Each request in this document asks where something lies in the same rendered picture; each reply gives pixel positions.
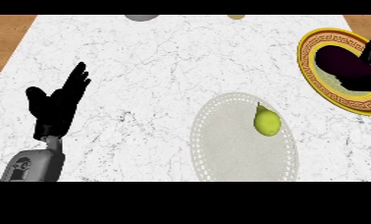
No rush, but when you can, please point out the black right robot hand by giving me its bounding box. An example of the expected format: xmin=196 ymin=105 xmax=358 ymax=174
xmin=338 ymin=38 xmax=371 ymax=92

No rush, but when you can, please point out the dark purple eggplant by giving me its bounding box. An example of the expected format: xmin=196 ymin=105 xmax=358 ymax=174
xmin=314 ymin=44 xmax=371 ymax=81

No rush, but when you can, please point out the grey round object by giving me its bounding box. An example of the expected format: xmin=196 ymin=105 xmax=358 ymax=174
xmin=124 ymin=15 xmax=162 ymax=23

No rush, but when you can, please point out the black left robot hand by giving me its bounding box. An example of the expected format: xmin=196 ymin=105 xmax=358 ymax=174
xmin=26 ymin=61 xmax=93 ymax=141

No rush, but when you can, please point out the yellow-green pear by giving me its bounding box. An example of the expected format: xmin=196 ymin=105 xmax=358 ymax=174
xmin=252 ymin=102 xmax=283 ymax=138

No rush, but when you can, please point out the yellow patterned rim plate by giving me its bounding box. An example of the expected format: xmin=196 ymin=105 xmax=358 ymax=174
xmin=296 ymin=27 xmax=371 ymax=117

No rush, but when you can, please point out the pale oval placemat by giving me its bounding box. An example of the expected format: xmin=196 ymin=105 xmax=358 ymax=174
xmin=189 ymin=91 xmax=301 ymax=183

